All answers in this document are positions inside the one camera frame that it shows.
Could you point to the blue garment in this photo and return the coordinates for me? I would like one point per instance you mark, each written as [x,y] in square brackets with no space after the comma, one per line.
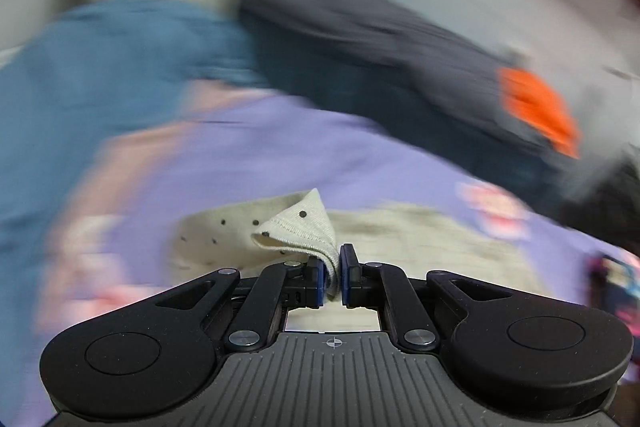
[100,82]

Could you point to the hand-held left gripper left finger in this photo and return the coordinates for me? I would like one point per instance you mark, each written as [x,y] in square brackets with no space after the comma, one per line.
[316,279]

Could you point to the dark navy garment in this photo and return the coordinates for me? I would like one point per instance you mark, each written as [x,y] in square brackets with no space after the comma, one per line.
[375,37]

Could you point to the cream polka dot garment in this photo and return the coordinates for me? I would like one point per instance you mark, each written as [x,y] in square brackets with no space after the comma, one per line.
[300,227]

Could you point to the orange cloth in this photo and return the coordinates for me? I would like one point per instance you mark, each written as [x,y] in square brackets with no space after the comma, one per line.
[540,107]

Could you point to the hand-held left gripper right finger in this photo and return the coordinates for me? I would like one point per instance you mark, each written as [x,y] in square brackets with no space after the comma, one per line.
[348,277]

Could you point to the purple garment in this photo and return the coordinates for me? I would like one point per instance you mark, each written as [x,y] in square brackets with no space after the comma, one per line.
[280,147]

